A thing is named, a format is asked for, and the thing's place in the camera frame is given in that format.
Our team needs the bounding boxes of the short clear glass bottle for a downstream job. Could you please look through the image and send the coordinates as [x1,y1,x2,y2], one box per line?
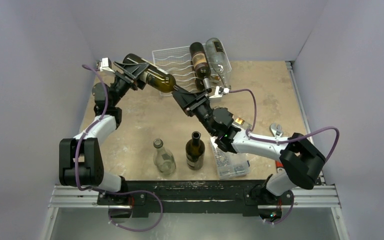
[153,138,176,176]

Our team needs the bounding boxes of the square clear liquor bottle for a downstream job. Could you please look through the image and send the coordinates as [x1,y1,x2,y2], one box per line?
[233,116,253,132]

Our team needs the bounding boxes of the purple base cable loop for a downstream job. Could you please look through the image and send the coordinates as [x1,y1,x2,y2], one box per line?
[94,187,164,233]

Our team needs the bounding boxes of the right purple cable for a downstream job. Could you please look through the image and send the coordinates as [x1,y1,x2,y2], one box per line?
[228,88,341,226]

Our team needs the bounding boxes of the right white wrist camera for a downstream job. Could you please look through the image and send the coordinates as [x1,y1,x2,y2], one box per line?
[209,86,230,100]

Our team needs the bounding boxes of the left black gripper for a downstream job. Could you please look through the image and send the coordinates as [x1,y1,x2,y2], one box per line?
[110,62,152,107]

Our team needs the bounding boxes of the clear glass wine bottle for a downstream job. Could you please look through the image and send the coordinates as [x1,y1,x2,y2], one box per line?
[205,37,232,90]

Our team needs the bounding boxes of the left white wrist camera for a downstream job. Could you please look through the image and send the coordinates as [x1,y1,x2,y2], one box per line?
[97,57,115,73]

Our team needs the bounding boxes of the clear plastic screw box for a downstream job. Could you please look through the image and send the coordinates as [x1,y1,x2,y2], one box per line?
[209,137,250,180]

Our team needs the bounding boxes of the dark brown wine bottle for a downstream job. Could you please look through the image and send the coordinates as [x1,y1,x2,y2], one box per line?
[185,131,206,171]

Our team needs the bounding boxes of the olive green wine bottle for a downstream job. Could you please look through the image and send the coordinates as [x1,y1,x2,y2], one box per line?
[189,42,212,93]

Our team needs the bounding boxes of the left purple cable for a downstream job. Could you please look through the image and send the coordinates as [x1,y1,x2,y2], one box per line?
[74,64,109,191]

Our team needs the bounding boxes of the small clear bottle in rack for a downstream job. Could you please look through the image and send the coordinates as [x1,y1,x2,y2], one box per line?
[210,74,229,88]

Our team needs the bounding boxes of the dark green wine bottle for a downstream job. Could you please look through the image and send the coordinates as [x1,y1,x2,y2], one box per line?
[122,53,179,93]

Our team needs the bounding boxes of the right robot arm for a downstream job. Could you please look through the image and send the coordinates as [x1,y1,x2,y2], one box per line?
[172,85,327,204]

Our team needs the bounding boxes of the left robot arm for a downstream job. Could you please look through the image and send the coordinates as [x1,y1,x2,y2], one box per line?
[59,62,150,205]

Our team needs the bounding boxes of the white wire wine rack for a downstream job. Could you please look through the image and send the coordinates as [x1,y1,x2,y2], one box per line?
[151,45,233,98]

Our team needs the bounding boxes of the dark bottle lying in rack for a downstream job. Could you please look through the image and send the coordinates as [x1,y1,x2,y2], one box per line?
[194,78,205,92]

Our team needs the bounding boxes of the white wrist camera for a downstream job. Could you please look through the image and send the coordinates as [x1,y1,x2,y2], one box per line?
[97,57,115,73]
[209,86,230,100]

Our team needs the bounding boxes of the red handled adjustable wrench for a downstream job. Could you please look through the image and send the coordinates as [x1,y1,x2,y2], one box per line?
[269,123,284,173]

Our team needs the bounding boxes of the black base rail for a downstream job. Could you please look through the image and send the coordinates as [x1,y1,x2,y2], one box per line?
[97,179,293,220]

